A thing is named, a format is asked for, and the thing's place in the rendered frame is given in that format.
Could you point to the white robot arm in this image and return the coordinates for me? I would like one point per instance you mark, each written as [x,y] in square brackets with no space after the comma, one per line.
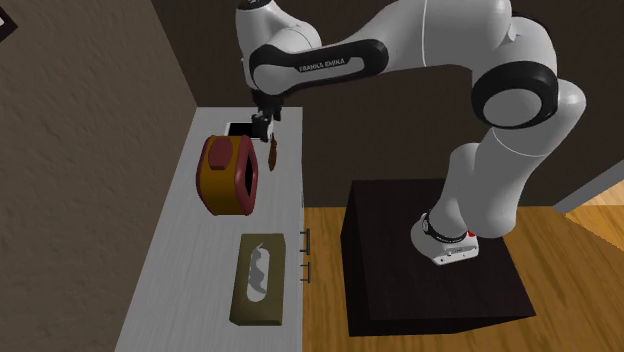
[453,44]

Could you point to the red and yellow toaster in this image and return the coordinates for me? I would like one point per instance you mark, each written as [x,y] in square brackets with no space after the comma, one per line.
[222,187]

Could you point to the grey chest of drawers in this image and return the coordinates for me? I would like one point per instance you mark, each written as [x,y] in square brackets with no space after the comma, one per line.
[195,273]

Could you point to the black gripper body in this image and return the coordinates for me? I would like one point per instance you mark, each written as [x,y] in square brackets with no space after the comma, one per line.
[267,105]

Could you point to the brown wooden utensil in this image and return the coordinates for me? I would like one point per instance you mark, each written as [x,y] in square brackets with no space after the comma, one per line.
[272,156]

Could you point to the olive tissue box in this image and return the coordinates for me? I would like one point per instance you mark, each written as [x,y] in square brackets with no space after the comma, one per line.
[244,292]

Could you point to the dark framed wall picture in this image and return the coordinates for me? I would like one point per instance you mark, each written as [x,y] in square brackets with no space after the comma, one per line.
[5,27]

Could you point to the black robot stand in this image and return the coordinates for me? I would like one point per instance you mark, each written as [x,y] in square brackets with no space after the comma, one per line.
[390,273]

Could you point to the white phone with black screen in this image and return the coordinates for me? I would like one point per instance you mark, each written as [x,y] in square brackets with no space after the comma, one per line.
[240,129]

